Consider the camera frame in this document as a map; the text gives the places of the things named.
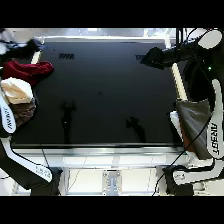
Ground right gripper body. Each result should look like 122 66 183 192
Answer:
139 46 167 71

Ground red T-shirt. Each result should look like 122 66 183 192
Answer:
2 59 55 87

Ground white garment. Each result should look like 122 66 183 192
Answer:
169 110 184 142

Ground grey garment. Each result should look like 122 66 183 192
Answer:
175 99 213 161

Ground brown checked garment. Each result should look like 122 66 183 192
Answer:
11 99 38 128

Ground cream garment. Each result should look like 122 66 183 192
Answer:
0 77 35 105

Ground black cable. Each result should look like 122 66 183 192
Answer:
152 111 215 196
39 145 52 169

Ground silver frame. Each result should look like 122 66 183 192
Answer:
9 145 224 196

